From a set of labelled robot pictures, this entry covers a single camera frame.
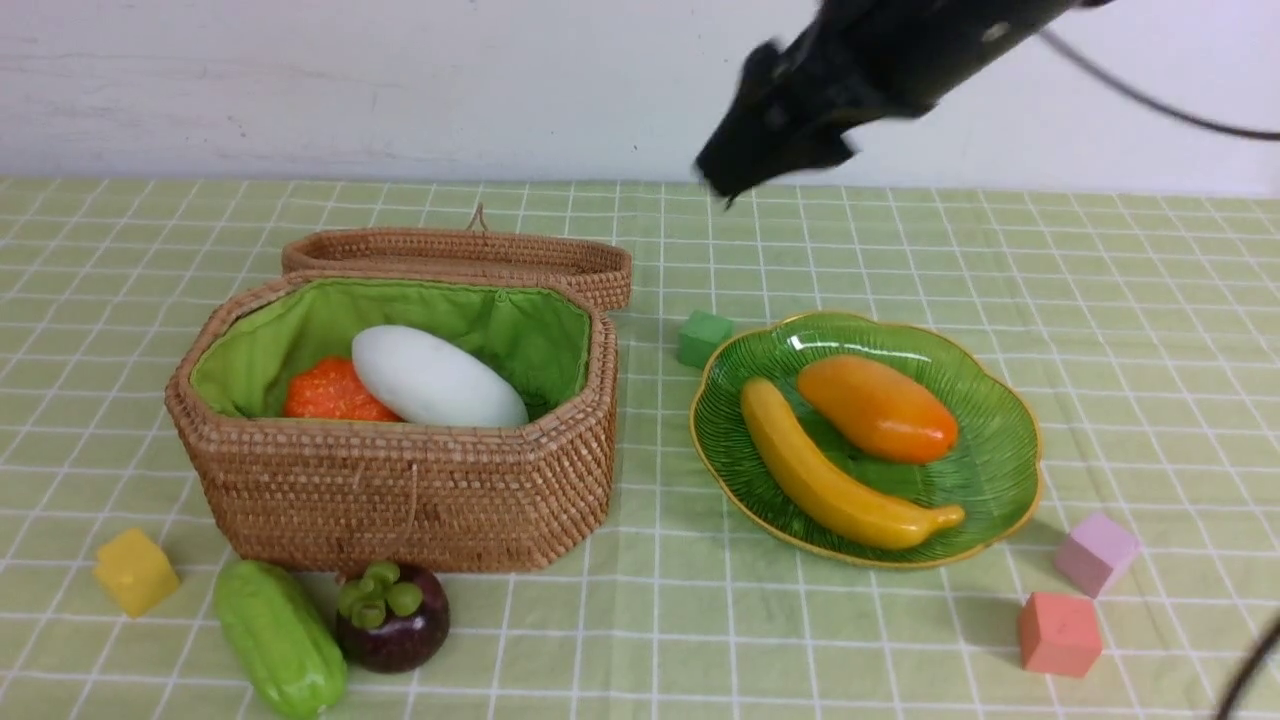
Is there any orange mango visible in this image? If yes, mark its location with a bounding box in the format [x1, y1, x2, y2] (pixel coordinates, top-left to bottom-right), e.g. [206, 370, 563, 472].
[795, 354, 959, 465]

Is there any woven rattan basket lid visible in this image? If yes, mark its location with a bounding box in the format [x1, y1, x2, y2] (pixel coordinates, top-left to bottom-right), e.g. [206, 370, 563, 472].
[280, 205, 632, 311]

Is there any green foam cube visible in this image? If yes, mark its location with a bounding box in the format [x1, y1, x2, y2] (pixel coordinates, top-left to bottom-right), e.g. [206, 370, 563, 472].
[676, 310, 735, 370]

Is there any pink foam cube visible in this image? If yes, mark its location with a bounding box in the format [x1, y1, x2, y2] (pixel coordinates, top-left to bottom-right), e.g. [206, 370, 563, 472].
[1053, 512, 1140, 600]

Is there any green checked tablecloth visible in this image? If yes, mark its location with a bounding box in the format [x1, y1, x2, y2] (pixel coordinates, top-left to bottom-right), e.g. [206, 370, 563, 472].
[1, 177, 1279, 719]

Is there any salmon foam cube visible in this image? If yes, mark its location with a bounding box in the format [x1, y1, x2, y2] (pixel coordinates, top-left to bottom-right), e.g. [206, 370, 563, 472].
[1018, 591, 1103, 678]

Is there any yellow banana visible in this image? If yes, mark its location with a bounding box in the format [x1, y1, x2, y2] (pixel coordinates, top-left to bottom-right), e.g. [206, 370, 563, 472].
[740, 378, 966, 551]

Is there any woven rattan basket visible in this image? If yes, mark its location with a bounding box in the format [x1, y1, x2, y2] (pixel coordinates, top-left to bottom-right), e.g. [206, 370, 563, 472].
[165, 270, 618, 574]

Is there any yellow foam cube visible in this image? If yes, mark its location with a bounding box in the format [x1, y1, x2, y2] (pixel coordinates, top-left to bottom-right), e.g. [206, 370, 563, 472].
[93, 528, 180, 618]

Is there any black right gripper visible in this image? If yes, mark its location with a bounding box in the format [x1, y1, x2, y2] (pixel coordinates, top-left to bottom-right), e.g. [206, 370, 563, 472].
[694, 40, 855, 208]

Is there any white eggplant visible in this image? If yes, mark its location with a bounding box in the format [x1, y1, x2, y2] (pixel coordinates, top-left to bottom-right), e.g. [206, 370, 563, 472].
[351, 325, 530, 428]

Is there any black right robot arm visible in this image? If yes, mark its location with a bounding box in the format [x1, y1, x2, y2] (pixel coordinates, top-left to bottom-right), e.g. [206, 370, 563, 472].
[695, 1, 1075, 202]

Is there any green cucumber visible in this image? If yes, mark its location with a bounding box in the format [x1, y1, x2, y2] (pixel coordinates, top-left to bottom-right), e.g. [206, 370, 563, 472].
[212, 559, 348, 719]

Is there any orange pumpkin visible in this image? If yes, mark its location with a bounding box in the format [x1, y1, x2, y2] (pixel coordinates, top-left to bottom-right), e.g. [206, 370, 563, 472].
[283, 356, 401, 421]

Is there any green glass leaf plate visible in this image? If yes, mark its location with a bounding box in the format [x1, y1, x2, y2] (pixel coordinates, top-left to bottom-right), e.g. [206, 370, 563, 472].
[689, 311, 1044, 569]

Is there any purple mangosteen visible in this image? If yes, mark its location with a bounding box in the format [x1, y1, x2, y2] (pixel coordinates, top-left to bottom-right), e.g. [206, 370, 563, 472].
[335, 560, 451, 674]

